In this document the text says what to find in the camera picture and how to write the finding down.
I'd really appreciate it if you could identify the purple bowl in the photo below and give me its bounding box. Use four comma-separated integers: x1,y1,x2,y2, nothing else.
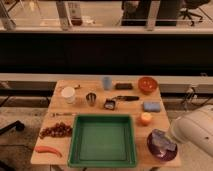
147,132,178,161

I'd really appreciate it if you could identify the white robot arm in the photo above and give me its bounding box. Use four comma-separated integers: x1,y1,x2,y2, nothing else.
167,105,213,157

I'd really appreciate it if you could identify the orange-red bowl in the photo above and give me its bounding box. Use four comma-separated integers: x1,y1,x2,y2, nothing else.
138,77,158,94

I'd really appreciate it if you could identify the light blue cup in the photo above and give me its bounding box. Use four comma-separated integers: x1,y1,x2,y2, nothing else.
102,76,112,90

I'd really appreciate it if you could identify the dark brown rectangular block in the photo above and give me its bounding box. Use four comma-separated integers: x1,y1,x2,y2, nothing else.
115,83,133,90

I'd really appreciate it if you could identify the small black square dish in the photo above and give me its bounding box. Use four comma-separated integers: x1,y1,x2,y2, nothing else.
104,99,116,110

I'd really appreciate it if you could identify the small metal cup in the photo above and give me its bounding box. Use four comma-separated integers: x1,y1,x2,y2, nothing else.
86,92,96,106

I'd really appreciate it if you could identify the white paper cup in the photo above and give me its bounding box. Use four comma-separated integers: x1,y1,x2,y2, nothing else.
61,87,75,104

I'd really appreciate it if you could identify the blue sponge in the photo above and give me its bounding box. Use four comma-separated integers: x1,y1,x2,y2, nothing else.
143,102,161,112

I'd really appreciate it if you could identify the apple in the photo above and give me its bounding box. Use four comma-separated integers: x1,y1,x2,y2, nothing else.
140,112,152,126

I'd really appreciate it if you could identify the green plastic tray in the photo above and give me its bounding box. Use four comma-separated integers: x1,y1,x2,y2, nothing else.
67,115,137,168

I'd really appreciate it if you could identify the metal fork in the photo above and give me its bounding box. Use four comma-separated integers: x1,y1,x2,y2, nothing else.
50,113,76,117

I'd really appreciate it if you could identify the bunch of red grapes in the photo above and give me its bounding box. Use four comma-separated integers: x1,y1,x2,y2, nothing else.
39,122,72,139

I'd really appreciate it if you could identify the red-bottomed container behind glass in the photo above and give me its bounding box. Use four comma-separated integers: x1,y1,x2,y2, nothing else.
68,1,83,26

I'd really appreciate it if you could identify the orange carrot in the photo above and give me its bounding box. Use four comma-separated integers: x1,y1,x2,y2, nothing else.
34,146,62,158

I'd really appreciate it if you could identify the black office chair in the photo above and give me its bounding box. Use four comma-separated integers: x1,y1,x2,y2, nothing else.
179,0,211,26

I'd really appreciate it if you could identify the black handled peeler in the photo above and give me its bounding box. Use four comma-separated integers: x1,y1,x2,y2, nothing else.
112,96,139,101

